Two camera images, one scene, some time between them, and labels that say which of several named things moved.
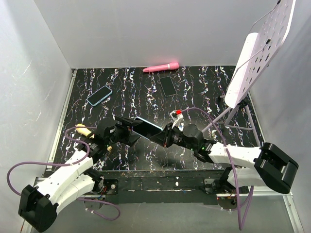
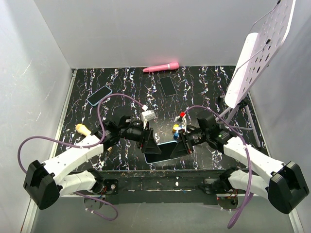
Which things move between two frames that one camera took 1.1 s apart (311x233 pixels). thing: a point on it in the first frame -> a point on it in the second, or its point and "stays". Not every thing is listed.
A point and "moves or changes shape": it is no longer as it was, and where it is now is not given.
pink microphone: x=171 y=66 stays
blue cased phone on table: x=99 y=95 stays
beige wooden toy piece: x=83 y=131 stays
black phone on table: x=167 y=86 stays
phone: x=146 y=129 moves or changes shape
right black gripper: x=164 y=138 -> x=183 y=147
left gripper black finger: x=131 y=139 -> x=149 y=145
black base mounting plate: x=194 y=187 stays
